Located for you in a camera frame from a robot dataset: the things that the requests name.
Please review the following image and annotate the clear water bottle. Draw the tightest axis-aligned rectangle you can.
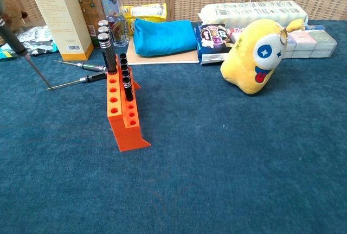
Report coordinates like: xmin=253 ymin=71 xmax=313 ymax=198
xmin=101 ymin=0 xmax=130 ymax=47

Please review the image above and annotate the green tea bottle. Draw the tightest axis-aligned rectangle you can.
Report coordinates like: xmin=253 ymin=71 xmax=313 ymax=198
xmin=74 ymin=0 xmax=105 ymax=48

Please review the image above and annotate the blue pouch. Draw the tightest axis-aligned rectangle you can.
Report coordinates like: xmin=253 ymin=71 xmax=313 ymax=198
xmin=133 ymin=18 xmax=198 ymax=57

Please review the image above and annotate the blue carpet table mat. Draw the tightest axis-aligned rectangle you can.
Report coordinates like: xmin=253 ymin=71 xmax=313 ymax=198
xmin=0 ymin=19 xmax=347 ymax=234

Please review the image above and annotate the large white tissue pack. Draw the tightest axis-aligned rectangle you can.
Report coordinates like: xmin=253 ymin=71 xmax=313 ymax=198
xmin=197 ymin=0 xmax=309 ymax=28

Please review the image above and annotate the beige flat board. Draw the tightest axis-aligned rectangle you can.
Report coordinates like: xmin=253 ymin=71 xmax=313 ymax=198
xmin=126 ymin=37 xmax=200 ymax=66

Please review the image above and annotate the orange screwdriver holder rack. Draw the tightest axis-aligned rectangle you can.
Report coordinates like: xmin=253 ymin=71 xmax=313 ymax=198
xmin=106 ymin=54 xmax=151 ymax=153

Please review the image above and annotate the purple snack packet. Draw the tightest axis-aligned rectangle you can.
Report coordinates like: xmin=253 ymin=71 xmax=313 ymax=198
xmin=194 ymin=23 xmax=234 ymax=66

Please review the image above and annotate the yellow cartoon plush toy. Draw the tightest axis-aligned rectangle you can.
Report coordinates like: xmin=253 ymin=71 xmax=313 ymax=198
xmin=220 ymin=18 xmax=306 ymax=95

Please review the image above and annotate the silver foil packet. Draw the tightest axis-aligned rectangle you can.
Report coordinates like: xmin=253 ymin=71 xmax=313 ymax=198
xmin=15 ymin=25 xmax=55 ymax=55

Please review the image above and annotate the pastel pocket tissue pack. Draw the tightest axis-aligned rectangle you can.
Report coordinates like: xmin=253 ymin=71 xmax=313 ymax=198
xmin=281 ymin=30 xmax=338 ymax=59

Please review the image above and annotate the brown capybara plush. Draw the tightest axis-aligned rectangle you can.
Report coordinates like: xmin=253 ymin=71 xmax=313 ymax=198
xmin=0 ymin=0 xmax=28 ymax=47

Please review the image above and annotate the tall yellow carton box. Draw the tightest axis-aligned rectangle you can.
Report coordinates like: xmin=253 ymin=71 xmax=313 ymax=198
xmin=27 ymin=0 xmax=94 ymax=61

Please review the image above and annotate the teal wipes packet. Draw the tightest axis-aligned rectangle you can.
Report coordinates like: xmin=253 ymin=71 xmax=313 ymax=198
xmin=0 ymin=42 xmax=59 ymax=61

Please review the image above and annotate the yellow snack bag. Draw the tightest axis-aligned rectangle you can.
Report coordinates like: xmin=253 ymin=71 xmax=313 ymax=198
xmin=120 ymin=3 xmax=168 ymax=38

